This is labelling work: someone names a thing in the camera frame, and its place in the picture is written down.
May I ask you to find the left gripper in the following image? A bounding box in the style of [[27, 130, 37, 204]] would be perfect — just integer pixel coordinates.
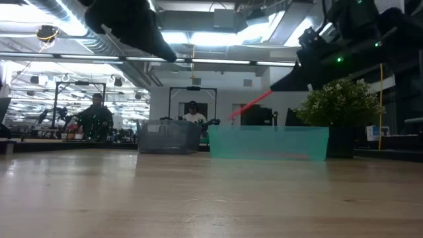
[[79, 0, 178, 63]]

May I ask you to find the dark monitor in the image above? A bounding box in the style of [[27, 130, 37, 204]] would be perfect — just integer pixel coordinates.
[[0, 97, 13, 139]]

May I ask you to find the thin yellow hanging cord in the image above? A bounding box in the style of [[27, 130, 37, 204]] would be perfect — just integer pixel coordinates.
[[190, 44, 196, 79]]

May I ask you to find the teal translucent plastic bin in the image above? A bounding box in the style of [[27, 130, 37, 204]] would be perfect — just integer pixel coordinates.
[[208, 124, 330, 162]]

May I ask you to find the black robot station frame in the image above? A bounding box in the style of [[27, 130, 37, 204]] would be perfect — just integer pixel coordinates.
[[54, 81, 107, 130], [168, 86, 218, 127]]

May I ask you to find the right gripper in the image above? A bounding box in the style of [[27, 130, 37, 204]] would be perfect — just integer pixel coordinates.
[[270, 26, 407, 93]]

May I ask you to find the long ceiling light tube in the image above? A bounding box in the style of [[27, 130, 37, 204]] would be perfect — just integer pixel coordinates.
[[0, 52, 298, 66]]

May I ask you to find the dark background bench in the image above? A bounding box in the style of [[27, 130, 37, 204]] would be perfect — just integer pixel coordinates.
[[0, 138, 139, 155]]

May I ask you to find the black yellow cord reel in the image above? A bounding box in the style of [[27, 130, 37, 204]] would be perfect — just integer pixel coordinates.
[[35, 24, 61, 44]]

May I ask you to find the person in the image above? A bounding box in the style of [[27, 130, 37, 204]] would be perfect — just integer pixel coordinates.
[[182, 100, 208, 125], [67, 93, 115, 141]]

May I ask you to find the small potted green plant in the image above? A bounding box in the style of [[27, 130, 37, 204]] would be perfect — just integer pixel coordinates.
[[293, 77, 386, 159]]

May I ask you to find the orange pencil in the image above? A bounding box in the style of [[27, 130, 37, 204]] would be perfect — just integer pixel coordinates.
[[229, 89, 275, 120]]

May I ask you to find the dark storage rack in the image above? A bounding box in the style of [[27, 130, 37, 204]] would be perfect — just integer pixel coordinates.
[[385, 59, 423, 163]]

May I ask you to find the black cabinet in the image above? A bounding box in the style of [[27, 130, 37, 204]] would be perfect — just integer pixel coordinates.
[[240, 104, 278, 126]]

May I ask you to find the yellow cable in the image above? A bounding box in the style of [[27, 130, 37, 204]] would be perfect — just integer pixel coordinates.
[[377, 62, 385, 151]]

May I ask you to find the white box with blue print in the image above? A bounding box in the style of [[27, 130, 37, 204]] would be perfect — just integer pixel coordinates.
[[366, 124, 391, 142]]

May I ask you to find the grey ceiling box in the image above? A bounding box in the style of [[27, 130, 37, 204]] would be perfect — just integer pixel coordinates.
[[213, 8, 236, 30]]

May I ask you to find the grey translucent plastic bin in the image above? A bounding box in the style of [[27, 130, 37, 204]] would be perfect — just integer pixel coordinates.
[[136, 118, 203, 155]]

